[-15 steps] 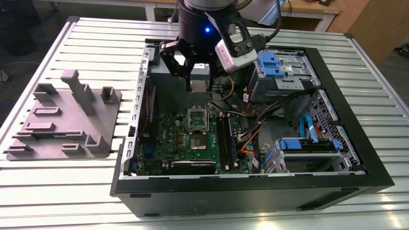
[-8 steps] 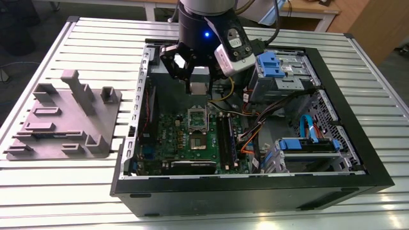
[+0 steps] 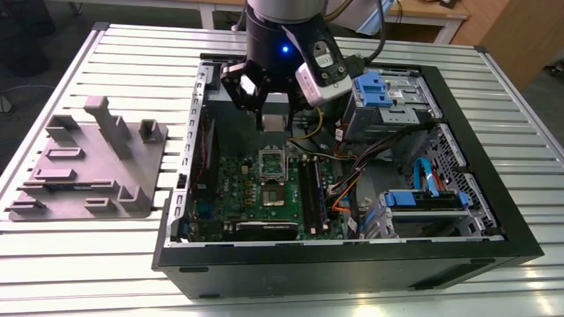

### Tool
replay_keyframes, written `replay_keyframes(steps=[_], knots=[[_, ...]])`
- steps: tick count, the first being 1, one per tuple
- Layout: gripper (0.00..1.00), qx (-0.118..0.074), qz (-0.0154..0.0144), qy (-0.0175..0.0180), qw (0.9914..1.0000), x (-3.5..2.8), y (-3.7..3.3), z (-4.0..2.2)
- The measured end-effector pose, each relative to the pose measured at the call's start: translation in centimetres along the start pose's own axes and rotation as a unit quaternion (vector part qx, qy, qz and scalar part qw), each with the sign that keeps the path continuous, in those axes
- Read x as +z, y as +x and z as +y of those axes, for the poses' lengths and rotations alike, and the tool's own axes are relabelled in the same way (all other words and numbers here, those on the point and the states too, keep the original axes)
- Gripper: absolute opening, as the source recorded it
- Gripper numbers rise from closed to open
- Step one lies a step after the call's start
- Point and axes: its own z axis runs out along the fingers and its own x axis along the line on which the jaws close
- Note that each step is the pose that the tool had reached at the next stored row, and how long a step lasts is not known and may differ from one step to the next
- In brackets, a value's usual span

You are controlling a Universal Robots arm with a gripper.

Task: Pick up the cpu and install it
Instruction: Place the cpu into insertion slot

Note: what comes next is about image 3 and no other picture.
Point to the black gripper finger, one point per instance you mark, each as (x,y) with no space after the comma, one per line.
(240,92)
(297,99)

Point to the silver CPU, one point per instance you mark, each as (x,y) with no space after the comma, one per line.
(273,123)

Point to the grey power supply unit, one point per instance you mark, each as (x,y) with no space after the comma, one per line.
(233,125)

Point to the blue disk carrier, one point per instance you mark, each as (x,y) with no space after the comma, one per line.
(374,94)

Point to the silver drive cage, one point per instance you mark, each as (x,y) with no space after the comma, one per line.
(396,115)

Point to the green motherboard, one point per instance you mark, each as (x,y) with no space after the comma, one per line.
(233,185)

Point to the black RAM slot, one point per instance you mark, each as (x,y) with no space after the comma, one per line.
(302,195)
(320,198)

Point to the hard disk in blue carrier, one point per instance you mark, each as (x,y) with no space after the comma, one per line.
(402,199)

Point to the wooden desk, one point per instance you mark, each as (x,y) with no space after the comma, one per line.
(432,11)

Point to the grey parts rack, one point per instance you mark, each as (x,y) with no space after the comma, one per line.
(101,171)

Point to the black graphics card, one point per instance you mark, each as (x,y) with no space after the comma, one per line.
(264,229)

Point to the silver disk bay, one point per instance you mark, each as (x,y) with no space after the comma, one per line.
(422,214)

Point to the RAM stick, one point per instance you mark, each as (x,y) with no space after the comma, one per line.
(65,187)

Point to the black office chair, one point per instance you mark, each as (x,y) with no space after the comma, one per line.
(26,49)

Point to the black PC case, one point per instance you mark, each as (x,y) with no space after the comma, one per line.
(308,270)

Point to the brown wooden cabinet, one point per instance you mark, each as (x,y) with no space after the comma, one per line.
(520,33)

